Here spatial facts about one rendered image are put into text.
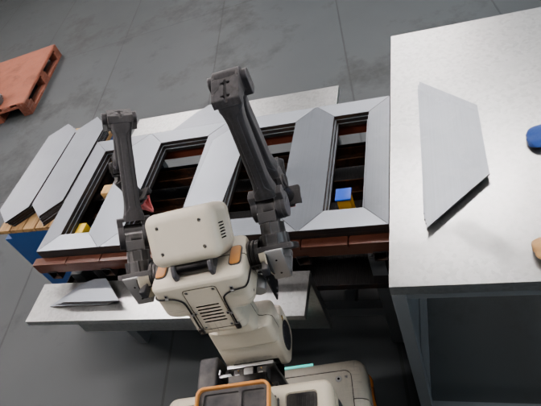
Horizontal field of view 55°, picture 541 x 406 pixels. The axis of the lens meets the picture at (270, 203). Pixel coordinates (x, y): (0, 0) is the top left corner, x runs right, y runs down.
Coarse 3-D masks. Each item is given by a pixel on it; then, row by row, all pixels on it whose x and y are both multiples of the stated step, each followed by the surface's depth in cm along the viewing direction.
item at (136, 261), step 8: (128, 256) 156; (136, 256) 155; (144, 256) 156; (128, 264) 154; (136, 264) 154; (144, 264) 154; (128, 272) 155; (136, 272) 153; (144, 272) 153; (120, 280) 154
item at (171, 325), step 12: (312, 288) 204; (312, 300) 211; (312, 312) 217; (324, 312) 217; (96, 324) 259; (108, 324) 257; (120, 324) 255; (132, 324) 253; (144, 324) 251; (156, 324) 249; (168, 324) 247; (180, 324) 245; (192, 324) 243; (300, 324) 227; (312, 324) 225; (324, 324) 223
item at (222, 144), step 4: (216, 140) 247; (220, 140) 246; (224, 140) 245; (228, 140) 244; (232, 140) 243; (212, 144) 246; (216, 144) 245; (220, 144) 244; (224, 144) 243; (228, 144) 242; (232, 144) 241; (212, 148) 244; (216, 148) 243; (220, 148) 242; (224, 148) 241; (228, 148) 240; (232, 148) 239; (236, 148) 238
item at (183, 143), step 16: (368, 112) 227; (224, 128) 252; (272, 128) 242; (288, 128) 240; (336, 128) 230; (160, 144) 260; (176, 144) 259; (192, 144) 257; (208, 144) 247; (336, 144) 224; (160, 160) 257; (240, 160) 237; (96, 176) 262; (80, 208) 248; (128, 224) 228; (48, 256) 234
